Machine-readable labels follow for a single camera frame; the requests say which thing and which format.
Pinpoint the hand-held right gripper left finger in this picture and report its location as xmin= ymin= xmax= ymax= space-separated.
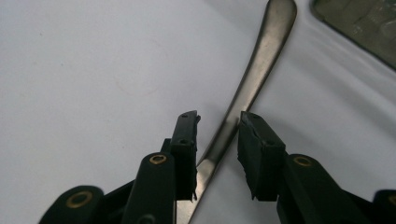
xmin=120 ymin=110 xmax=202 ymax=224

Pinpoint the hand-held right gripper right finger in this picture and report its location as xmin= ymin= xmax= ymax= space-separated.
xmin=237 ymin=111 xmax=372 ymax=224

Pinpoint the metal table knife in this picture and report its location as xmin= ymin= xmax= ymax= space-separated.
xmin=176 ymin=0 xmax=298 ymax=224

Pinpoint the white tablecloth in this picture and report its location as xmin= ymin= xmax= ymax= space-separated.
xmin=0 ymin=0 xmax=396 ymax=224

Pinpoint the transparent brown plastic bin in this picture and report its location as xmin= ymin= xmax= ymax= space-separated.
xmin=311 ymin=0 xmax=396 ymax=71

